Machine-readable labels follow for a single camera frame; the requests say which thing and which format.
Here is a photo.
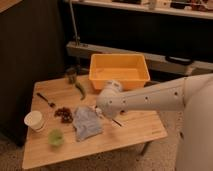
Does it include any grey blue cloth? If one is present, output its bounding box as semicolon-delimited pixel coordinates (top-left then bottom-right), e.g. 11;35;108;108
73;106;103;141

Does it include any green cup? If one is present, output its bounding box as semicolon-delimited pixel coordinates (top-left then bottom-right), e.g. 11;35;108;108
48;129;64;147

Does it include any metal stand pole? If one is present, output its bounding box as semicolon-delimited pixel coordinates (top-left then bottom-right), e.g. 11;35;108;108
69;0;80;46

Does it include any black white dish brush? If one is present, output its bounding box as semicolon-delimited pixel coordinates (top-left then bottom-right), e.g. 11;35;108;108
94;105;125;128

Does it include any dark metal spoon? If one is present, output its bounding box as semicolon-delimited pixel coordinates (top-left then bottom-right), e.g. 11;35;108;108
36;93;56;108

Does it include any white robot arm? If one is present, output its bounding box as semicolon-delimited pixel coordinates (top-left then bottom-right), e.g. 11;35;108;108
96;73;213;171

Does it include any metal shelf rail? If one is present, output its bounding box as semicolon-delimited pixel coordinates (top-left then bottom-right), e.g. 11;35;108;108
66;41;213;75

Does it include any yellow plastic bin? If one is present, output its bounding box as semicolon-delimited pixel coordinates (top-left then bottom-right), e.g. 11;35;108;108
89;54;150;90

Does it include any green chili pepper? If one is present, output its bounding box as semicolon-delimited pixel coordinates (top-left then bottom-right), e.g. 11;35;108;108
75;82;86;100

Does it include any dark glass jar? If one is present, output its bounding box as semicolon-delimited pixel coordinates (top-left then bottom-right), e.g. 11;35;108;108
66;68;77;84

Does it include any white paper cup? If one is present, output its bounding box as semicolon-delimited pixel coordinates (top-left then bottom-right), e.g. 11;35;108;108
24;111;45;132

